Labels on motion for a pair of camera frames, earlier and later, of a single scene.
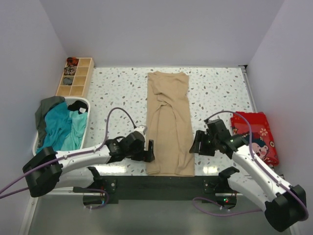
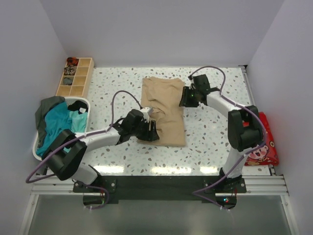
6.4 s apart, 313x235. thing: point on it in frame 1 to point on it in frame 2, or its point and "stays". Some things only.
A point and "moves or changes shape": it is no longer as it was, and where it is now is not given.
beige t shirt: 169,124 moves or changes shape
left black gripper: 145,155 to 150,135
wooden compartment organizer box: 81,82 stays
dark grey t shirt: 43,106 stays
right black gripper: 200,136 to 185,102
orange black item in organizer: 72,61 stays
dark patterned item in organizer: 69,70 stays
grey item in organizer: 67,81 stays
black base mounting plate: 160,189 stays
